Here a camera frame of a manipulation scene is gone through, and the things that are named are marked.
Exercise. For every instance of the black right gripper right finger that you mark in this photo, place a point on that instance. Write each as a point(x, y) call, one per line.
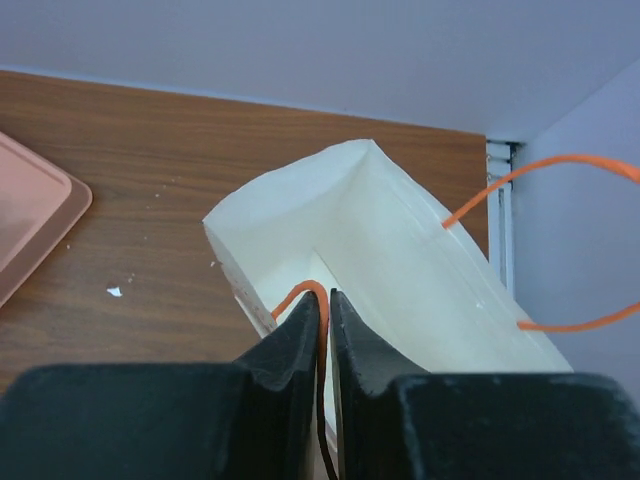
point(396, 420)

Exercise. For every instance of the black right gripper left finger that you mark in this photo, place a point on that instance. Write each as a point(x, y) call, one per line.
point(247, 419)

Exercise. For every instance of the cream paper gift bag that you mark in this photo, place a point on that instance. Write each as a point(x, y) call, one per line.
point(349, 219)

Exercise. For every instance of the salmon pink serving tray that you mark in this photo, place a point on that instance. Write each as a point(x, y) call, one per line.
point(40, 203)

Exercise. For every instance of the aluminium frame rail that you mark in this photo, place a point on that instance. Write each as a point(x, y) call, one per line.
point(500, 215)

